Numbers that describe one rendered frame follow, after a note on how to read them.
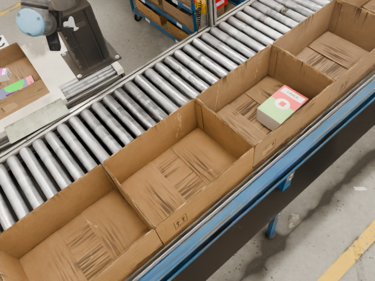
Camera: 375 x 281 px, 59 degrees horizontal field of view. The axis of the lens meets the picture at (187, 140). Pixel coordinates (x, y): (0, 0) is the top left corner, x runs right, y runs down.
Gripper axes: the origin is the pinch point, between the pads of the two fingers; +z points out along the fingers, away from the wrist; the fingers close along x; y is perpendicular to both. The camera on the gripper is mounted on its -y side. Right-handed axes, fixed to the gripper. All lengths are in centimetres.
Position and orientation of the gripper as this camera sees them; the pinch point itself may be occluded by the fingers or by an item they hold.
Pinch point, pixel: (61, 28)
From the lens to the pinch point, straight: 167.4
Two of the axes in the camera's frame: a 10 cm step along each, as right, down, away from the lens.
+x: -10.0, -0.2, -0.7
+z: -0.5, -3.2, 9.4
